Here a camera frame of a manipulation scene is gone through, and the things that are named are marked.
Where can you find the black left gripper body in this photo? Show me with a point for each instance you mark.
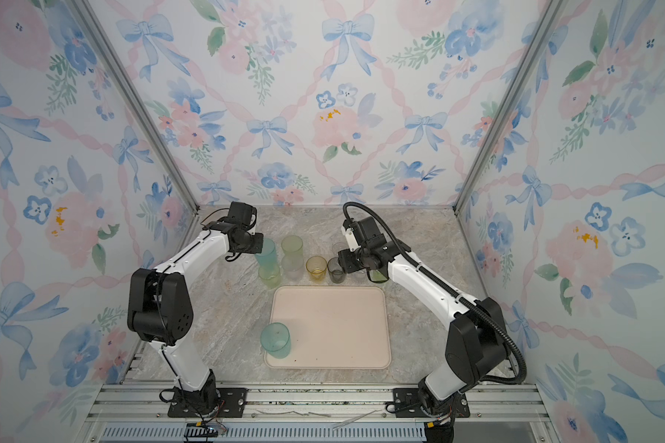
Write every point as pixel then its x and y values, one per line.
pixel 254 243

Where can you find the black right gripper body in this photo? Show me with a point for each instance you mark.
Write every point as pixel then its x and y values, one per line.
pixel 354 262

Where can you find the teal cup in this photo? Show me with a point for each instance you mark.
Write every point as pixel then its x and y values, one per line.
pixel 268 256
pixel 276 340

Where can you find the clear cup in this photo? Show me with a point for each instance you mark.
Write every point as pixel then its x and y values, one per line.
pixel 293 267
pixel 338 247

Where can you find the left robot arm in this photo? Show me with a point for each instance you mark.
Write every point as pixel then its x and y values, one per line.
pixel 161 312

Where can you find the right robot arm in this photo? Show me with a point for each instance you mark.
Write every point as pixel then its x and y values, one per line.
pixel 476 342

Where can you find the beige rectangular tray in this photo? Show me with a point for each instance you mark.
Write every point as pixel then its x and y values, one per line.
pixel 332 327

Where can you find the green cup right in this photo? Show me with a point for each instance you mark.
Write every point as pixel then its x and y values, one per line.
pixel 378 276

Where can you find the grey smoky cup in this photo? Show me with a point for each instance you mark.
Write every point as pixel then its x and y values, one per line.
pixel 336 273

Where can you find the tall light green cup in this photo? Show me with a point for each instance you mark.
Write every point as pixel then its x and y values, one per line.
pixel 292 246

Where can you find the yellow cup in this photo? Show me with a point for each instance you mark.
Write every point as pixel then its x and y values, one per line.
pixel 316 268

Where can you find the small green cup left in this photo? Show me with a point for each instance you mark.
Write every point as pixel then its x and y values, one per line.
pixel 270 275

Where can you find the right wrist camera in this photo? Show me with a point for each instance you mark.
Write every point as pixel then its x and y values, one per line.
pixel 352 235

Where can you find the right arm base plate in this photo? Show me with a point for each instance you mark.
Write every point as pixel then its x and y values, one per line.
pixel 417 403

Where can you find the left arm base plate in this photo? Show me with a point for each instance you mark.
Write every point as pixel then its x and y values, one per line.
pixel 219 403

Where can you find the aluminium frame rail base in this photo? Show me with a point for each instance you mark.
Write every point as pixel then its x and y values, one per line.
pixel 136 412

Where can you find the left aluminium corner post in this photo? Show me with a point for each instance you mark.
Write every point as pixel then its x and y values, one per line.
pixel 86 18

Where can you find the aluminium corner post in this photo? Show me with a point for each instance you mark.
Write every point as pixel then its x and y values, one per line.
pixel 86 18
pixel 539 38

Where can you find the right aluminium corner post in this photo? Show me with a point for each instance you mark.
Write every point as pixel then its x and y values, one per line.
pixel 539 38

